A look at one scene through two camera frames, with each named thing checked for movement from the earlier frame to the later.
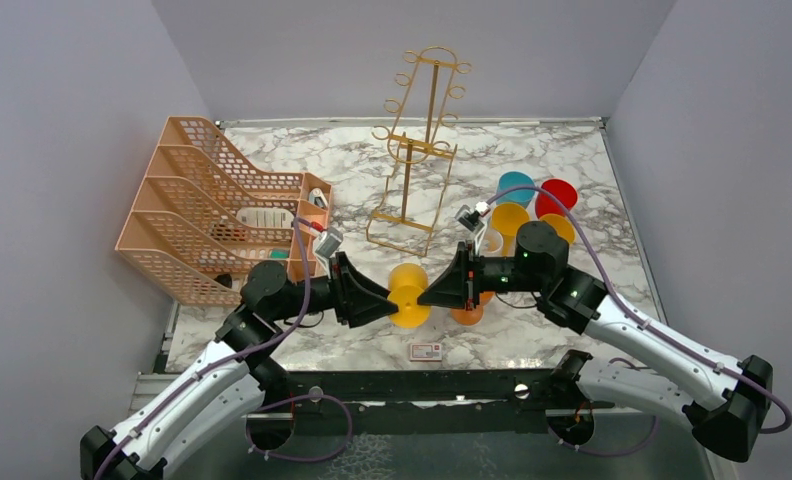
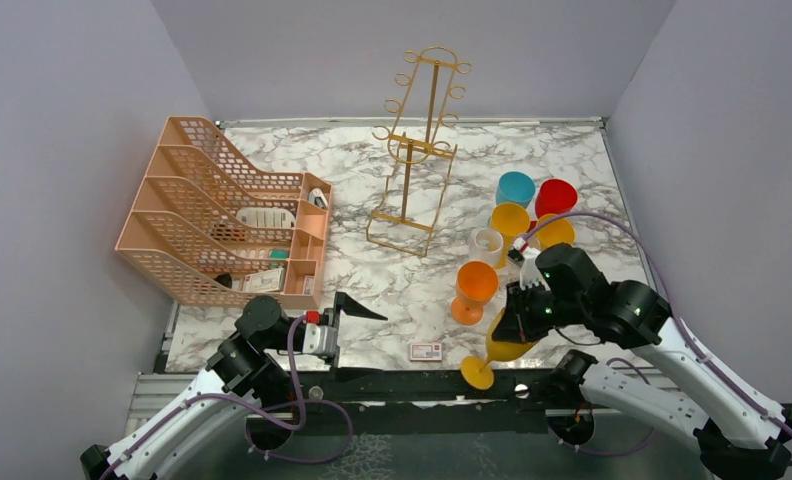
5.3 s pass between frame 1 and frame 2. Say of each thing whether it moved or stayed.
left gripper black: moved
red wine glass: stayed
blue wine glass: stayed
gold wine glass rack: stayed
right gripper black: moved
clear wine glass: stayed
